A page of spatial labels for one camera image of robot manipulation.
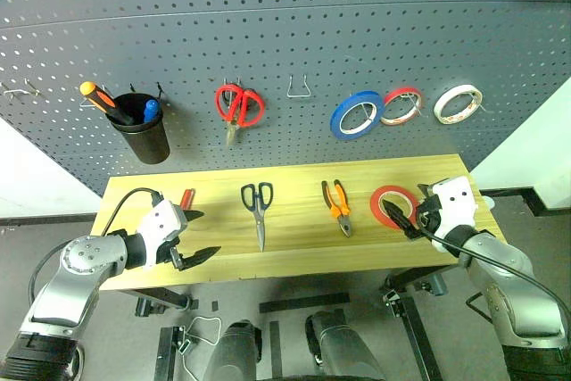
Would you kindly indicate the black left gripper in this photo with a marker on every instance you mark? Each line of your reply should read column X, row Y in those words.
column 171, row 256

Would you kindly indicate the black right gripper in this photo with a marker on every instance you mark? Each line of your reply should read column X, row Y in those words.
column 428, row 213

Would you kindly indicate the large red tape roll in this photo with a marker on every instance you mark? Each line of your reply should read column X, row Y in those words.
column 374, row 204

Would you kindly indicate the orange black pliers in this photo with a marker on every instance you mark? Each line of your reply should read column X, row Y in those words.
column 341, row 216

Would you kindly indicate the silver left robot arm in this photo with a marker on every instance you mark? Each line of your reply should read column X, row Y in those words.
column 89, row 256

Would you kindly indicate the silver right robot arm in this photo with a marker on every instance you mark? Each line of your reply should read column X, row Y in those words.
column 526, row 309

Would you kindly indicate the grey pegboard tool wall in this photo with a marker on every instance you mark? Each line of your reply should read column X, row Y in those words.
column 285, row 19

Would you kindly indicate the small white round knob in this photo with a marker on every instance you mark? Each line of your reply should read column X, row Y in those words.
column 487, row 201

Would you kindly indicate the white tape roll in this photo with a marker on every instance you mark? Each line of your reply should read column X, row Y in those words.
column 450, row 119

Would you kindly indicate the black plastic cup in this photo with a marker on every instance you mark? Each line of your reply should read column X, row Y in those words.
column 147, row 144

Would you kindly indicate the small red tape roll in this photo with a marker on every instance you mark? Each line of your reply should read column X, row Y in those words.
column 389, row 97

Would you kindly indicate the blue tape roll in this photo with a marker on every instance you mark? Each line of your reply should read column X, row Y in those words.
column 334, row 120

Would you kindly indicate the dark grey rounded shape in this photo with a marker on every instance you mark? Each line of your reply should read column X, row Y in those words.
column 234, row 350
column 343, row 350

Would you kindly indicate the long black floor tape strip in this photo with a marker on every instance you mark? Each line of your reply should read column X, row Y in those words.
column 303, row 303

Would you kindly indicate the narrow black floor tape strip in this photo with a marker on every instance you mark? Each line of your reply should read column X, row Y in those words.
column 275, row 345

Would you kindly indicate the blue marker pen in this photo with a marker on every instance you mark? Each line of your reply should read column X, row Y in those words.
column 151, row 110

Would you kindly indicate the black cup clip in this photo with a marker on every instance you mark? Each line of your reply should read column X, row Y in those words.
column 132, row 88
column 160, row 88

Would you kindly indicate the silver scissors hook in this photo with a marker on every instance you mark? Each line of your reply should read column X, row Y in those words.
column 238, row 83

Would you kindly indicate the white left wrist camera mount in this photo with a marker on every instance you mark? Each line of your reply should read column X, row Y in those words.
column 163, row 220

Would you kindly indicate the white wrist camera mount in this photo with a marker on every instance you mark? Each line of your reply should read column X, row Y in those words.
column 455, row 202
column 163, row 220

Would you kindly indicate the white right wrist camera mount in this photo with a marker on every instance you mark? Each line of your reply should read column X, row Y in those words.
column 455, row 202

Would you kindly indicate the black metal table frame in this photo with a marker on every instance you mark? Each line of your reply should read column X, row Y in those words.
column 412, row 327

